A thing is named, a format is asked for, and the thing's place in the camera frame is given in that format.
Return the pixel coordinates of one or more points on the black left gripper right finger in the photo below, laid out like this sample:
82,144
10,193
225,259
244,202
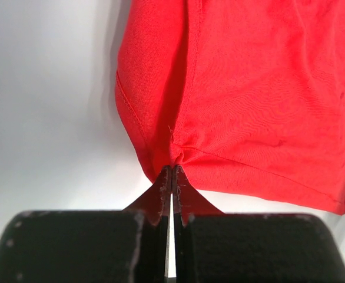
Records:
212,246

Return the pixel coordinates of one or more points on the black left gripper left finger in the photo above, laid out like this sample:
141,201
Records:
129,245

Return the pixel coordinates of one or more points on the red tank top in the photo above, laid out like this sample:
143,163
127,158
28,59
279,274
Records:
247,96

